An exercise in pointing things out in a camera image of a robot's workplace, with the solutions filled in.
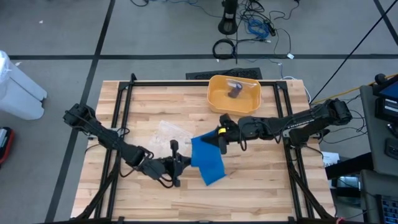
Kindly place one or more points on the white trash bin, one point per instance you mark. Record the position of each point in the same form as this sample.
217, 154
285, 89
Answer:
18, 93

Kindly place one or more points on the dark blue elastic bandage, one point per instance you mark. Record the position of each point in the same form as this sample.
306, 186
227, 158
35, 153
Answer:
234, 91

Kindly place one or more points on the black keyboard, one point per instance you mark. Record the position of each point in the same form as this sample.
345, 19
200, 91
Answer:
202, 75

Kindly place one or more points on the yellow plastic bin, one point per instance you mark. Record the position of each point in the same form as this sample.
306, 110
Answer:
220, 102

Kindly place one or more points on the black monitor device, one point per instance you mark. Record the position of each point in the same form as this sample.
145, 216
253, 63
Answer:
388, 105

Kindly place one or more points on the yellow tape marker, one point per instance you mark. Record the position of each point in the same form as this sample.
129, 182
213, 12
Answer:
221, 130

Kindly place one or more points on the small white tag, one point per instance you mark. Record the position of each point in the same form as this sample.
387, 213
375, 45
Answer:
290, 56

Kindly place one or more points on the black round knob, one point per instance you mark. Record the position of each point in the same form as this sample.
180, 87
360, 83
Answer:
380, 78

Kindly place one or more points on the keypad with blue keys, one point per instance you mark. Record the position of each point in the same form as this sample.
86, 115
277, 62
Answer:
390, 211

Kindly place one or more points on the silver metal box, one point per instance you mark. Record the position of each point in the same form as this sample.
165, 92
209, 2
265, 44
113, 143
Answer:
348, 182

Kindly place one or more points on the black stand base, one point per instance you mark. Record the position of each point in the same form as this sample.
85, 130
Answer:
228, 25

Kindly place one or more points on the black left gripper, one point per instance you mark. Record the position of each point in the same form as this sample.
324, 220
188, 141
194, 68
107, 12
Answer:
174, 165

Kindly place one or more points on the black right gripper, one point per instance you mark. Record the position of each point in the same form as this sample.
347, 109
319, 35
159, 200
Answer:
233, 132

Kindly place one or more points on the red and black case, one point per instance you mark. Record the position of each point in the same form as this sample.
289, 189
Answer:
6, 143

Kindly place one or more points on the bright blue elastic bandage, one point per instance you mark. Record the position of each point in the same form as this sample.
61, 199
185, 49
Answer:
208, 165

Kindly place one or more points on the black metal table frame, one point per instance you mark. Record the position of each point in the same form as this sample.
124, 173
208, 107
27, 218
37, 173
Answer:
171, 83

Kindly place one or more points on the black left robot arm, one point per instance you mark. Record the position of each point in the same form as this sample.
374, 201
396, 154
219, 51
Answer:
105, 138

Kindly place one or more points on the grey equipment cart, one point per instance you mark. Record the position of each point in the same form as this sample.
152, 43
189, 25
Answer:
373, 149

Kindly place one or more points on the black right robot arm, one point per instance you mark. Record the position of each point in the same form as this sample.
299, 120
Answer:
311, 119

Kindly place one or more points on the white paper box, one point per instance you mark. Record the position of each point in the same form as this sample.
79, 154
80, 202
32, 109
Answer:
331, 158

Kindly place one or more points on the black power adapter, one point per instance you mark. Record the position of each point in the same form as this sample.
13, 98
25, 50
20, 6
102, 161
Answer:
271, 30

